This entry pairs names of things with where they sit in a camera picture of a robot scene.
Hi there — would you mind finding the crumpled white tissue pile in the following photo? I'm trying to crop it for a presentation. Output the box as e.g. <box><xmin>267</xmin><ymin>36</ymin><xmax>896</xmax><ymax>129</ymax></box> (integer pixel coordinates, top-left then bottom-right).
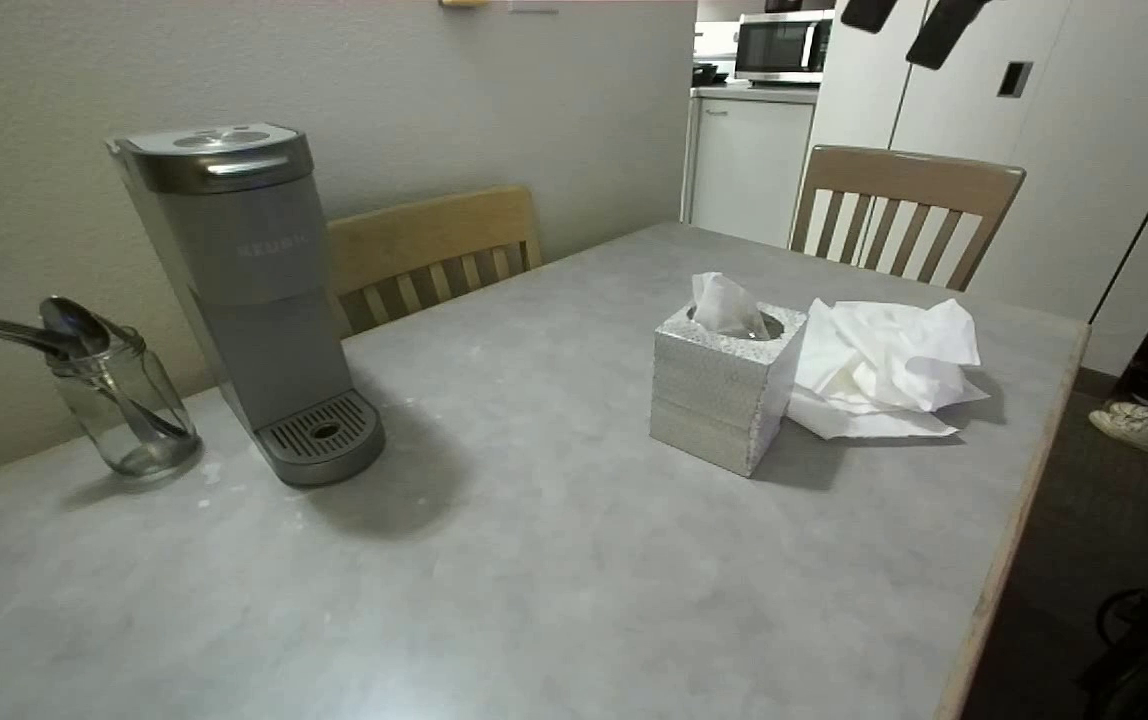
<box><xmin>786</xmin><ymin>291</ymin><xmax>991</xmax><ymax>445</ymax></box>

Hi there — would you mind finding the patterned cube tissue box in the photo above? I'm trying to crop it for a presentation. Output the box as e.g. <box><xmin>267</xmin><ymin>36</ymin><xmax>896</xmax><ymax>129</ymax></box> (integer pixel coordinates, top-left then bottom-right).
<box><xmin>650</xmin><ymin>300</ymin><xmax>813</xmax><ymax>481</ymax></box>

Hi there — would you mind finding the microwave oven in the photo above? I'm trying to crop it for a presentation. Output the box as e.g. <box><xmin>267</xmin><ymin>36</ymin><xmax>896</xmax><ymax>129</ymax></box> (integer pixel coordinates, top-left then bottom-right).
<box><xmin>731</xmin><ymin>6</ymin><xmax>840</xmax><ymax>86</ymax></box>

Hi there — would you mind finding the wooden chair with slatted backrest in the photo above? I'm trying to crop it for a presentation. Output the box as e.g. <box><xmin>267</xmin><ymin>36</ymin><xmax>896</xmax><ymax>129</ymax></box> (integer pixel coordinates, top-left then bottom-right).
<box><xmin>789</xmin><ymin>140</ymin><xmax>1034</xmax><ymax>296</ymax></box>

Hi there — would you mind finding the white low cabinet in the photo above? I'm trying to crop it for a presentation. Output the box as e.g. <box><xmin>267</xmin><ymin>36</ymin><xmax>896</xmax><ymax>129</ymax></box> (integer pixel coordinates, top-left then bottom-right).
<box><xmin>681</xmin><ymin>83</ymin><xmax>822</xmax><ymax>250</ymax></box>

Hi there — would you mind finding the wooden chair with solid backrest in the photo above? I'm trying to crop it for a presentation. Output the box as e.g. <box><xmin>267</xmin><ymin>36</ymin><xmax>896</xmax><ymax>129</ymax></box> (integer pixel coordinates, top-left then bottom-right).
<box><xmin>323</xmin><ymin>182</ymin><xmax>548</xmax><ymax>335</ymax></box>

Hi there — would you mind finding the grey pod coffee maker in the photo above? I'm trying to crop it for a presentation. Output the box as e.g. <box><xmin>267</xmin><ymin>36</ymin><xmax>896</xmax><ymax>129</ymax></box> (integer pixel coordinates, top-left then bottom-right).
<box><xmin>104</xmin><ymin>118</ymin><xmax>389</xmax><ymax>493</ymax></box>

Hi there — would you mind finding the clear glass jar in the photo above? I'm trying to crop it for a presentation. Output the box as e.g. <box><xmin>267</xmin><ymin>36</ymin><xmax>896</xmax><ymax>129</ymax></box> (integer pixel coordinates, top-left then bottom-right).
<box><xmin>41</xmin><ymin>319</ymin><xmax>207</xmax><ymax>481</ymax></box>

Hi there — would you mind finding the metal spoon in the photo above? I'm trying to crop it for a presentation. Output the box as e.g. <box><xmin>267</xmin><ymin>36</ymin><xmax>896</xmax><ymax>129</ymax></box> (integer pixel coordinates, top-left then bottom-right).
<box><xmin>35</xmin><ymin>291</ymin><xmax>196</xmax><ymax>445</ymax></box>

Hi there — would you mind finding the black wall plate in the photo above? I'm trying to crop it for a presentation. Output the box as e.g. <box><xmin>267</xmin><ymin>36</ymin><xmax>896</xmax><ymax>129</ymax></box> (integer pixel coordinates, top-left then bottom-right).
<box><xmin>998</xmin><ymin>56</ymin><xmax>1038</xmax><ymax>98</ymax></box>

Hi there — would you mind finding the metal utensil with long handle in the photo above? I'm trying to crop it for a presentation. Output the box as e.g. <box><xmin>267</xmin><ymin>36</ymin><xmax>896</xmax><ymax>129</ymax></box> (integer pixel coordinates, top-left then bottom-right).
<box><xmin>0</xmin><ymin>309</ymin><xmax>187</xmax><ymax>451</ymax></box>

